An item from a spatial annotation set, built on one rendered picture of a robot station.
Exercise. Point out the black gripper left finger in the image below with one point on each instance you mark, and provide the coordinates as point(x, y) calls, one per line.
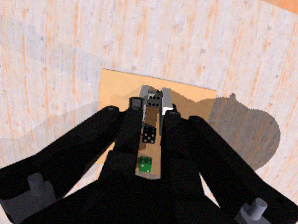
point(36, 182)

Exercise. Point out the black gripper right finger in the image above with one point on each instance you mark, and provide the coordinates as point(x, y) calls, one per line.
point(236, 187)

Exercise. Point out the green die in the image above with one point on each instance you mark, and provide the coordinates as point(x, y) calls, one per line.
point(145, 164)

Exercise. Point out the black die with white pips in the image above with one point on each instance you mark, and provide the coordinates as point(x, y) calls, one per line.
point(149, 135)

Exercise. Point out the small white die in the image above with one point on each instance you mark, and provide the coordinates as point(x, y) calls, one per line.
point(154, 99)

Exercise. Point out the peach square mat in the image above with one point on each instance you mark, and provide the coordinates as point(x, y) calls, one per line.
point(117, 87)

